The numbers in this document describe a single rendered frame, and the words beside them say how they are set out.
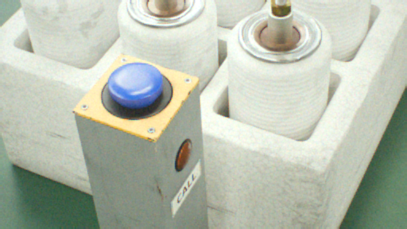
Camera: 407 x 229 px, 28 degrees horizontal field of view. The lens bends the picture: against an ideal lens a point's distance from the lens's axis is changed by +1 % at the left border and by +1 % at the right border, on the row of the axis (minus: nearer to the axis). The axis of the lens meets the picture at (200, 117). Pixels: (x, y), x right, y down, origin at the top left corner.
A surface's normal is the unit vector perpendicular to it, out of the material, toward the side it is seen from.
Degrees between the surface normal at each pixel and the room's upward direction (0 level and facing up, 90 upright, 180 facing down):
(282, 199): 90
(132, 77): 0
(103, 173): 90
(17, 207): 0
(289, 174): 90
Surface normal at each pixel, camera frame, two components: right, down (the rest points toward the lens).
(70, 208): -0.04, -0.69
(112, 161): -0.45, 0.66
